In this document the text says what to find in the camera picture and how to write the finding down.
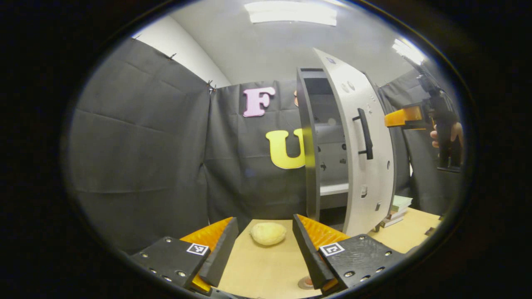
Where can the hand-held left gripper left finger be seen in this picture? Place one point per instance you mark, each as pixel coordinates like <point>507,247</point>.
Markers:
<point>220,255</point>

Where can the green notebook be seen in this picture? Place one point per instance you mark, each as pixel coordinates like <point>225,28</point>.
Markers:
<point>402,202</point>

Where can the grey cabinet door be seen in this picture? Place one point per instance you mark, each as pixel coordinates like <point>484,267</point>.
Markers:
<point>353,199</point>

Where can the white cabinet shelf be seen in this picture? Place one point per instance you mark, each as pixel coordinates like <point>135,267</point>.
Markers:
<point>334,189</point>

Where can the narrow ceiling light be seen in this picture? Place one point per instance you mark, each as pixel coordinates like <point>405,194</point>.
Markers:
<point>409,50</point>

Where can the large ceiling light panel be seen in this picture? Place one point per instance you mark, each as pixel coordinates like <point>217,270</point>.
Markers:
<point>291,13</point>

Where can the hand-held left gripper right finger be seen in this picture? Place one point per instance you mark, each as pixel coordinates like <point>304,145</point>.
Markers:
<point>307,255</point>

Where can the white book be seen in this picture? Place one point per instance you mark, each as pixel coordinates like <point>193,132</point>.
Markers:
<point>390,222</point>

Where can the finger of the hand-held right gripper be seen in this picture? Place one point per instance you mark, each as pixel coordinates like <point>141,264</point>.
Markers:
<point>403,117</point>

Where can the black backdrop cloth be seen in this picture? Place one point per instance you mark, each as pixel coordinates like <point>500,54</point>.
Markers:
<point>141,145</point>

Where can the pale yellow potato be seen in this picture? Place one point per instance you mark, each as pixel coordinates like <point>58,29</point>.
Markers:
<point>268,234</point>

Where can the brown book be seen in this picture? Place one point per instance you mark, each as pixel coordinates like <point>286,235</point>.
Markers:
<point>397,214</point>

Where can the grey cabinet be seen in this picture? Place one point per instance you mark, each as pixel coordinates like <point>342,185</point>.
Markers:
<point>311,166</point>

